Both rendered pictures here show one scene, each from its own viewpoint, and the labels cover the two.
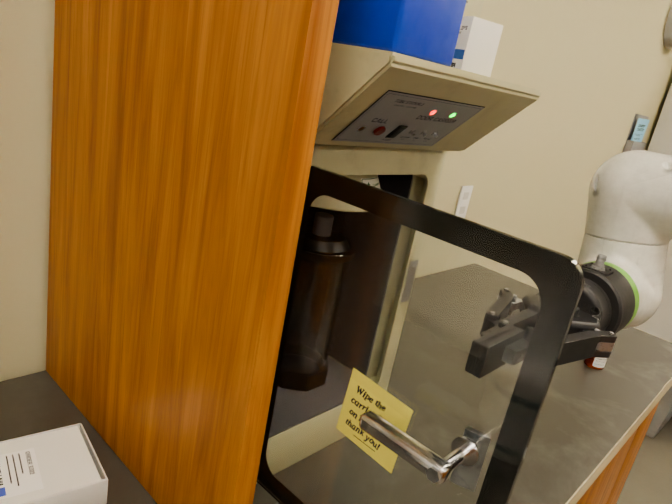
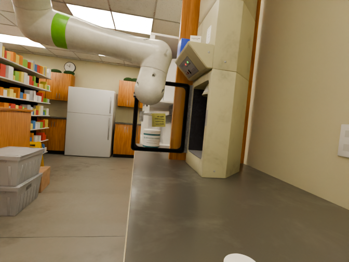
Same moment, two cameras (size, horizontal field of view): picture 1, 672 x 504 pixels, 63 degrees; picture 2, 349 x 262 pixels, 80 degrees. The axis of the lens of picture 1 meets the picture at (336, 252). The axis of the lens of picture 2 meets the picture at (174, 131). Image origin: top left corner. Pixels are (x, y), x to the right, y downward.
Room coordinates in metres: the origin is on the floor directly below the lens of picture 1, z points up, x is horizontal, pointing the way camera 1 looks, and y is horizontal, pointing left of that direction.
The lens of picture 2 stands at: (1.29, -0.90, 1.18)
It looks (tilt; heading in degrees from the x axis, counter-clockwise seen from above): 3 degrees down; 130
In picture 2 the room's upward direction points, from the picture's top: 5 degrees clockwise
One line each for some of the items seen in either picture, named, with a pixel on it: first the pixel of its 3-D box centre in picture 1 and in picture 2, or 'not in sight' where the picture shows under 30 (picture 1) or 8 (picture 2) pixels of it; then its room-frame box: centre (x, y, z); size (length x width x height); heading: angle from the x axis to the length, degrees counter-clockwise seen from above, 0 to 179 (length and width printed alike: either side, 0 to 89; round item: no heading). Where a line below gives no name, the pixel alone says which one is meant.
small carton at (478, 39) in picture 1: (466, 47); (195, 44); (0.70, -0.11, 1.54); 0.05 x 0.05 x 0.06; 36
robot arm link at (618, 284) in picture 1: (587, 300); not in sight; (0.63, -0.31, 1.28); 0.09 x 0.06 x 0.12; 50
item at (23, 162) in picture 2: not in sight; (14, 164); (-1.64, -0.25, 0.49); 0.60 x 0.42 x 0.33; 140
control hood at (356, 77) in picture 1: (428, 112); (190, 64); (0.67, -0.07, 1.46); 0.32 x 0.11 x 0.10; 140
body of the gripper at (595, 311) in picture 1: (562, 315); not in sight; (0.57, -0.26, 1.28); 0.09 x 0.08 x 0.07; 140
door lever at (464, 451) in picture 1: (416, 439); not in sight; (0.41, -0.10, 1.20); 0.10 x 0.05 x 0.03; 50
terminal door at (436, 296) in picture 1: (371, 396); (160, 116); (0.48, -0.06, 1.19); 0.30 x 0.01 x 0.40; 50
